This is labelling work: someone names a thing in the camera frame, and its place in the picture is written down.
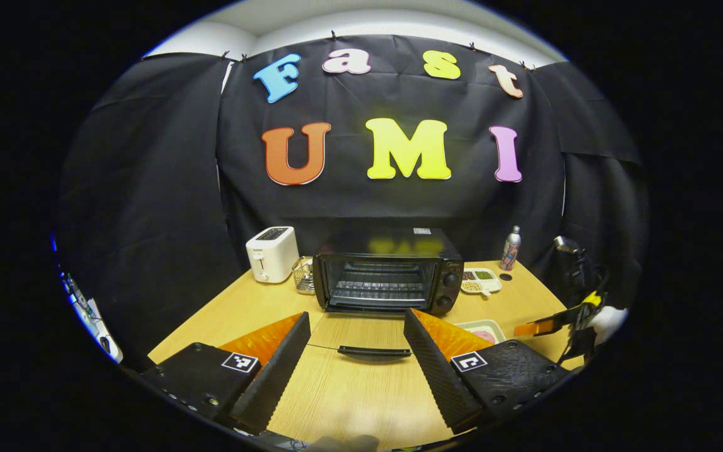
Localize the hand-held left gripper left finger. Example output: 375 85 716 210
141 311 312 436

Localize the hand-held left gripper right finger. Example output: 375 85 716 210
403 308 572 435

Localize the pale green food plate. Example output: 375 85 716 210
456 320 508 345

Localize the black electric oven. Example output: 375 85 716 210
305 227 466 362

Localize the white sectioned condiment dish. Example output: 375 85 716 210
461 267 503 298

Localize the silver spray bottle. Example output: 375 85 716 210
500 225 522 272

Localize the white toaster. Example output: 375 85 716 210
245 226 300 284

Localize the white equipment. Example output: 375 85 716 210
57 270 125 365

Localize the oven wire rack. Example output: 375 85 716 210
329 279 439 309

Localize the metal wire basket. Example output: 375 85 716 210
292 256 318 296

